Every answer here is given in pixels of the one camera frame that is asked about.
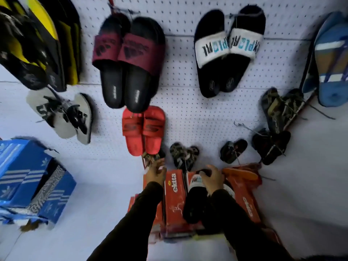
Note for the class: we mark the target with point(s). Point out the person's left forearm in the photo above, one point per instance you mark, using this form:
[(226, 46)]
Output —
[(133, 228)]

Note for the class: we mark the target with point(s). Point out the black yellow sandal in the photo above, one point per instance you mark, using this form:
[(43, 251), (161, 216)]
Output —
[(69, 40), (16, 54), (47, 35)]

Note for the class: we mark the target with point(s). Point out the person's left fingers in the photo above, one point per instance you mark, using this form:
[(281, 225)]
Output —
[(157, 164)]

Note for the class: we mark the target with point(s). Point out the red slide sandal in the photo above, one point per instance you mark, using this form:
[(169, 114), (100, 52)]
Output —
[(133, 138), (153, 133)]

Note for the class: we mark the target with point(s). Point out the person's left hand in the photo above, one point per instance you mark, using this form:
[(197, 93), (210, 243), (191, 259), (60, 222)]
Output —
[(155, 174)]

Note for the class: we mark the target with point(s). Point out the blue patterned shoe box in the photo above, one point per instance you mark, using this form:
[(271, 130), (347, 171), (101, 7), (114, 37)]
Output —
[(54, 198)]

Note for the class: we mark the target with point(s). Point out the person's right forearm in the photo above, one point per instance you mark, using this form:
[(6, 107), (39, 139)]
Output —
[(242, 228)]

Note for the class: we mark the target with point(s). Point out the person's right hand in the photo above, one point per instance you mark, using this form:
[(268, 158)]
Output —
[(214, 180)]

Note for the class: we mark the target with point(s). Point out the red shoe box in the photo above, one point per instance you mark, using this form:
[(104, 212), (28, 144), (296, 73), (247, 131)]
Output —
[(160, 212), (175, 203), (246, 203)]

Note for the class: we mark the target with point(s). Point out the person's right fingers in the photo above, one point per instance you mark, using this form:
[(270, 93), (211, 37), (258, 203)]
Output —
[(210, 171)]

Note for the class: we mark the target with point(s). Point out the small camouflage sandal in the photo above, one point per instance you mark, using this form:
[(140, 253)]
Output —
[(178, 154), (192, 156)]

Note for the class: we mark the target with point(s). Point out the small brown patterned sandal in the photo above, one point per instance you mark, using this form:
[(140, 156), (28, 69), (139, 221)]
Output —
[(149, 158)]

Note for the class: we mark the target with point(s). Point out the blue striped flip-flop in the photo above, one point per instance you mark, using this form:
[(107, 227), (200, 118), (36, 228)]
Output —
[(333, 86), (310, 76)]

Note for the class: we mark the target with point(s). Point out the small dark sandal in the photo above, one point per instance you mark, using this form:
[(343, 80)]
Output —
[(227, 154), (241, 145)]

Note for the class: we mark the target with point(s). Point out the blue striped shoe box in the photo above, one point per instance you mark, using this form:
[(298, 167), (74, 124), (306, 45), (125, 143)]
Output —
[(19, 171)]

